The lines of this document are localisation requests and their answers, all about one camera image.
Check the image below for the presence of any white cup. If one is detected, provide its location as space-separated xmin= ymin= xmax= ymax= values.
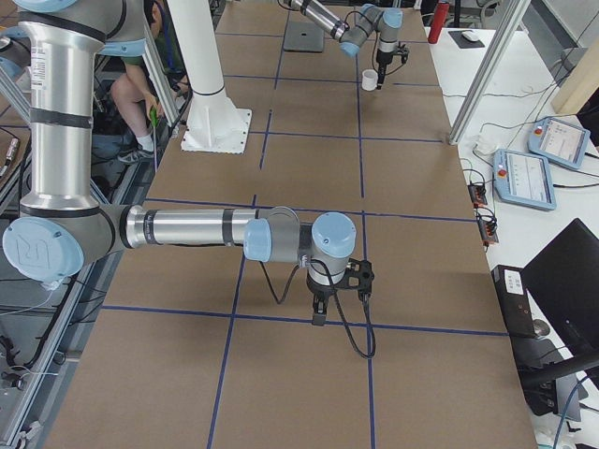
xmin=361 ymin=69 xmax=378 ymax=92

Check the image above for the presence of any grey closed laptop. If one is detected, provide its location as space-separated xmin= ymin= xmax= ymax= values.
xmin=283 ymin=22 xmax=325 ymax=53

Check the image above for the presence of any red water bottle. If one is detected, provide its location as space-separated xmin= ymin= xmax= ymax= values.
xmin=428 ymin=0 xmax=450 ymax=44

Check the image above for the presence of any black mouse pad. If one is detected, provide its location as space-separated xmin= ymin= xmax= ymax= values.
xmin=448 ymin=29 xmax=485 ymax=49

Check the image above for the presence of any white computer mouse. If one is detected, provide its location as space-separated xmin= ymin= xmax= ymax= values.
xmin=461 ymin=30 xmax=480 ymax=42

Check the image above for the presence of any brown paper table cover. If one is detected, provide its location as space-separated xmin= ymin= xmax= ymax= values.
xmin=47 ymin=3 xmax=536 ymax=448

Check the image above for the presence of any white power adapter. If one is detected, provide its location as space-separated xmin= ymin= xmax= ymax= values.
xmin=473 ymin=135 xmax=498 ymax=156

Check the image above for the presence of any upper orange electronics board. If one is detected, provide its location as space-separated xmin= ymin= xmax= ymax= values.
xmin=467 ymin=182 xmax=488 ymax=208

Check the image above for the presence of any orange electronics board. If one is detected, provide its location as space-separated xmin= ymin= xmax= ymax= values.
xmin=476 ymin=215 xmax=499 ymax=247
xmin=467 ymin=182 xmax=488 ymax=208

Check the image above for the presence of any lower blue teach pendant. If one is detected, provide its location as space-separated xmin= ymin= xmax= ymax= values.
xmin=493 ymin=149 xmax=557 ymax=210

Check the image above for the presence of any blue teach pendant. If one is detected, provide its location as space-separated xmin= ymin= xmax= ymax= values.
xmin=528 ymin=117 xmax=591 ymax=170
xmin=493 ymin=149 xmax=557 ymax=210

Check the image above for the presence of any lower orange electronics board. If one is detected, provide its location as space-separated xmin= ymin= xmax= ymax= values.
xmin=476 ymin=215 xmax=499 ymax=247

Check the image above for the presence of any upper blue teach pendant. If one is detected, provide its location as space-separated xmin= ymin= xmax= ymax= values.
xmin=528 ymin=117 xmax=591 ymax=170

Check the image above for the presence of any black desktop computer box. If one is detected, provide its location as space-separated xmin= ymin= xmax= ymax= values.
xmin=491 ymin=265 xmax=549 ymax=339

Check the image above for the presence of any black computer monitor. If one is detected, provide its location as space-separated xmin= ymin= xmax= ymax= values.
xmin=522 ymin=218 xmax=598 ymax=354

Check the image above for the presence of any seated person green shirt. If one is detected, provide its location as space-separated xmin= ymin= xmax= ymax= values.
xmin=110 ymin=1 xmax=188 ymax=165

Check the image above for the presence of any aluminium frame post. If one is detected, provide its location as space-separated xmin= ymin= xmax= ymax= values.
xmin=448 ymin=0 xmax=531 ymax=145

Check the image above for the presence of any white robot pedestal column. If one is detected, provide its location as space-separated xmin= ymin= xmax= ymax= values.
xmin=168 ymin=0 xmax=252 ymax=154

